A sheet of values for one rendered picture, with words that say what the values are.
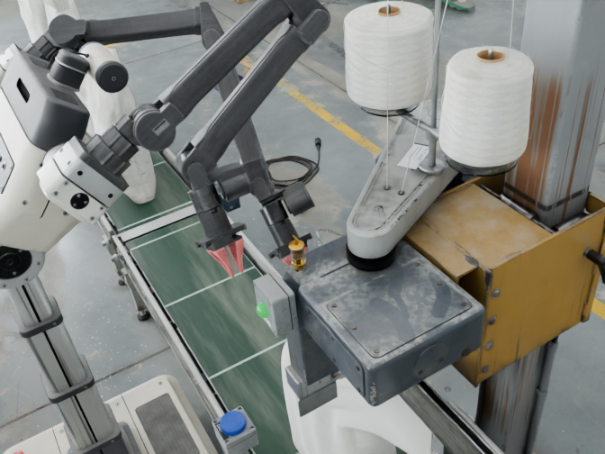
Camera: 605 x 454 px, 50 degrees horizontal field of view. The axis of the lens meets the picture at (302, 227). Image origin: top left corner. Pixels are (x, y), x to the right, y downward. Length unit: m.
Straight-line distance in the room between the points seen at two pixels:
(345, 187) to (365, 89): 2.51
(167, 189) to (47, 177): 1.95
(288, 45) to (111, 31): 0.60
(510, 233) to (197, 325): 1.48
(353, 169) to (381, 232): 2.76
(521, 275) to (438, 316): 0.23
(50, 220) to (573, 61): 1.07
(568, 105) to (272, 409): 1.38
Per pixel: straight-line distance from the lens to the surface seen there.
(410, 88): 1.23
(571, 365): 2.87
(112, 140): 1.30
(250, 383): 2.26
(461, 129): 1.06
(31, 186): 1.46
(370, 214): 1.17
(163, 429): 2.37
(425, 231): 1.26
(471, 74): 1.03
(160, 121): 1.28
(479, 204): 1.34
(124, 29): 1.78
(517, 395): 1.73
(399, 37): 1.19
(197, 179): 1.33
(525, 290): 1.31
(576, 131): 1.27
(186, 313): 2.54
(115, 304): 3.26
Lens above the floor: 2.12
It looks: 38 degrees down
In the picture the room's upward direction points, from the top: 6 degrees counter-clockwise
